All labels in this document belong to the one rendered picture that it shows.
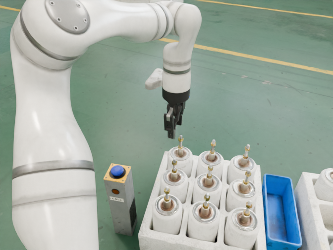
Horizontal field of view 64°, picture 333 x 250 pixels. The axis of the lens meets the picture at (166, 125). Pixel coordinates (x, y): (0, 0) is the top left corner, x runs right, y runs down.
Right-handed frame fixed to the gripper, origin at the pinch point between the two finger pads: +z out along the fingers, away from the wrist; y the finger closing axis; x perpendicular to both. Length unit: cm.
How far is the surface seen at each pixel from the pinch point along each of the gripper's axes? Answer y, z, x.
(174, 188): -4.4, 22.3, -1.5
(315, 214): 6, 29, -48
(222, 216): -4.9, 29.0, -18.7
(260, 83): 125, 47, -27
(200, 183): 0.0, 21.5, -9.6
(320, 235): -2, 29, -49
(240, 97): 101, 47, -15
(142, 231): -18.5, 29.0, 4.4
